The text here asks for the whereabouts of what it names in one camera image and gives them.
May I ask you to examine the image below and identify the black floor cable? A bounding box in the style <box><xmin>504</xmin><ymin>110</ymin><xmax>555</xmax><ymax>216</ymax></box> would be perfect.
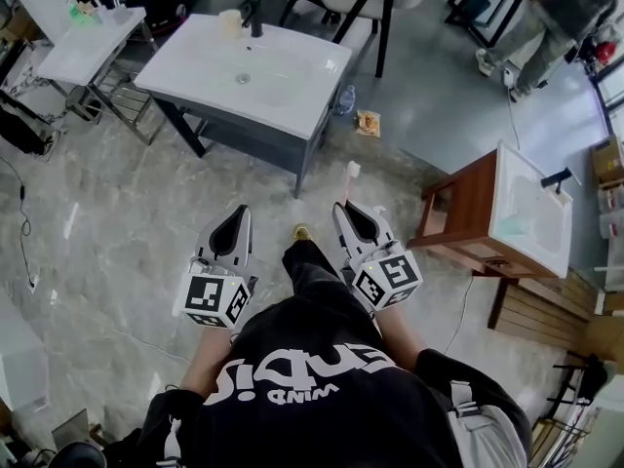
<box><xmin>0</xmin><ymin>155</ymin><xmax>42</xmax><ymax>293</ymax></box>

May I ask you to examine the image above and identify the pink toothbrush item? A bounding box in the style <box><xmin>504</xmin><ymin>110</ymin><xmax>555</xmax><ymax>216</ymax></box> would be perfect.
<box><xmin>340</xmin><ymin>160</ymin><xmax>363</xmax><ymax>209</ymax></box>

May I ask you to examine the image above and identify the black sink faucet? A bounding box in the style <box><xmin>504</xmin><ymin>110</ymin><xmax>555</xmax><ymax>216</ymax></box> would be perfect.
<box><xmin>241</xmin><ymin>3</ymin><xmax>265</xmax><ymax>39</ymax></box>

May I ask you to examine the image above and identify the beige cup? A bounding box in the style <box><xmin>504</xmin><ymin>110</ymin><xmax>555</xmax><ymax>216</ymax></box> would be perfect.
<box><xmin>218</xmin><ymin>9</ymin><xmax>244</xmax><ymax>37</ymax></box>

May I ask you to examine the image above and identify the white square sink basin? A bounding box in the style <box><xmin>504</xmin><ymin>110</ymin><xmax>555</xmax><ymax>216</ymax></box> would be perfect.
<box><xmin>487</xmin><ymin>139</ymin><xmax>575</xmax><ymax>279</ymax></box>

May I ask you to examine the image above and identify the person's left forearm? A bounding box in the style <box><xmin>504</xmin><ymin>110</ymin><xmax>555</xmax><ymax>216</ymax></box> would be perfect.
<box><xmin>178</xmin><ymin>326</ymin><xmax>236</xmax><ymax>400</ymax></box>

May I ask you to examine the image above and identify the orange snack packet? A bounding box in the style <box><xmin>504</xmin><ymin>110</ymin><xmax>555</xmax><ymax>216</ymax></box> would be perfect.
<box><xmin>354</xmin><ymin>108</ymin><xmax>383</xmax><ymax>138</ymax></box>

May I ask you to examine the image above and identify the white power cable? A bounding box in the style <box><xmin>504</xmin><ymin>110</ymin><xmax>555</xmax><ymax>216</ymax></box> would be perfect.
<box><xmin>502</xmin><ymin>68</ymin><xmax>524</xmax><ymax>148</ymax></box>

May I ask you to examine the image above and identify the black bag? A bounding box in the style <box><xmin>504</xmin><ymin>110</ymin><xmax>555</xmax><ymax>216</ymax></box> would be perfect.
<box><xmin>0</xmin><ymin>88</ymin><xmax>61</xmax><ymax>156</ymax></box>

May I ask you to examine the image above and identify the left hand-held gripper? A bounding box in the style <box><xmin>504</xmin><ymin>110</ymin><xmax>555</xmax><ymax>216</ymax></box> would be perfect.
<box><xmin>171</xmin><ymin>204</ymin><xmax>259</xmax><ymax>332</ymax></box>

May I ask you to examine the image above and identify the black frame table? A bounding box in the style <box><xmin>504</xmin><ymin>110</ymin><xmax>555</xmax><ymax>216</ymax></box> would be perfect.
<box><xmin>444</xmin><ymin>0</ymin><xmax>535</xmax><ymax>51</ymax></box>

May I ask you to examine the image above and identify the cardboard box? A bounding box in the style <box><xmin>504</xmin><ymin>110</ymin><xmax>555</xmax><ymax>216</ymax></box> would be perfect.
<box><xmin>591</xmin><ymin>135</ymin><xmax>624</xmax><ymax>185</ymax></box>

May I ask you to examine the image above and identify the brown wooden vanity cabinet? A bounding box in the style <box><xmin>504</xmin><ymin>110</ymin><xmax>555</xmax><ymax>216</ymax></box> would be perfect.
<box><xmin>406</xmin><ymin>148</ymin><xmax>562</xmax><ymax>330</ymax></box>

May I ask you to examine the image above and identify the clear water bottle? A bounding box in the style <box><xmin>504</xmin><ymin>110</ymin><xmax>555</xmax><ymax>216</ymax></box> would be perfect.
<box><xmin>334</xmin><ymin>84</ymin><xmax>358</xmax><ymax>116</ymax></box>

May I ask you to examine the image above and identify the black angular faucet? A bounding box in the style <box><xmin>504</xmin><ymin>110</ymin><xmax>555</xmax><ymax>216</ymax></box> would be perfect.
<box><xmin>540</xmin><ymin>166</ymin><xmax>572</xmax><ymax>195</ymax></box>

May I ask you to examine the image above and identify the wooden slat pallet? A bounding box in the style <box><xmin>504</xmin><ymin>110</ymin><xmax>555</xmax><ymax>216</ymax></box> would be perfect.
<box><xmin>487</xmin><ymin>269</ymin><xmax>602</xmax><ymax>356</ymax></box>

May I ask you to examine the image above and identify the person's black trouser leg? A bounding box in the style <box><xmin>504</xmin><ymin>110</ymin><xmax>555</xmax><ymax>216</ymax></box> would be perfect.
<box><xmin>281</xmin><ymin>239</ymin><xmax>353</xmax><ymax>311</ymax></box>

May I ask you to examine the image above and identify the person's black printed shirt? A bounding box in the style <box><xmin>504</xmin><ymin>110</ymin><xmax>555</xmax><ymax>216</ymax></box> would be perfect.
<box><xmin>104</xmin><ymin>295</ymin><xmax>532</xmax><ymax>468</ymax></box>

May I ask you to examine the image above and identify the grey shoulder bag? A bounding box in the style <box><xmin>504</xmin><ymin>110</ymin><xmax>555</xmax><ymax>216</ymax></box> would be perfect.
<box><xmin>447</xmin><ymin>380</ymin><xmax>530</xmax><ymax>468</ymax></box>

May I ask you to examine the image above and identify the dark grey vanity frame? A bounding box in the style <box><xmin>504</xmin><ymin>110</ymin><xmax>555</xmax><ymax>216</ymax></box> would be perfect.
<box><xmin>149</xmin><ymin>74</ymin><xmax>345</xmax><ymax>200</ymax></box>

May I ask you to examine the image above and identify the person's right forearm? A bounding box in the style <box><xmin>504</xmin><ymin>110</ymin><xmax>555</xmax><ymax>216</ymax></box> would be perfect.
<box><xmin>373</xmin><ymin>303</ymin><xmax>423</xmax><ymax>375</ymax></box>

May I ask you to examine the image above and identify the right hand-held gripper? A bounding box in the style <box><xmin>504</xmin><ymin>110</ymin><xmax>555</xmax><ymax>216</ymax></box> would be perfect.
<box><xmin>331</xmin><ymin>202</ymin><xmax>424</xmax><ymax>313</ymax></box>

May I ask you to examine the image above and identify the small white washstand top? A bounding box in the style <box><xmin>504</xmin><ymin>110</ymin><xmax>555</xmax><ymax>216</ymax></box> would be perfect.
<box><xmin>37</xmin><ymin>6</ymin><xmax>148</xmax><ymax>88</ymax></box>

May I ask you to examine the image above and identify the white sink counter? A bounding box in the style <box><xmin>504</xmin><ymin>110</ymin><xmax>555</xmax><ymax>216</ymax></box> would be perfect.
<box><xmin>133</xmin><ymin>13</ymin><xmax>353</xmax><ymax>141</ymax></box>

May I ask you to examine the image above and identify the metal washstand rack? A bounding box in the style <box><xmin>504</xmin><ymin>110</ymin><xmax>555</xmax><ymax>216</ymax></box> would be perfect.
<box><xmin>65</xmin><ymin>19</ymin><xmax>165</xmax><ymax>146</ymax></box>

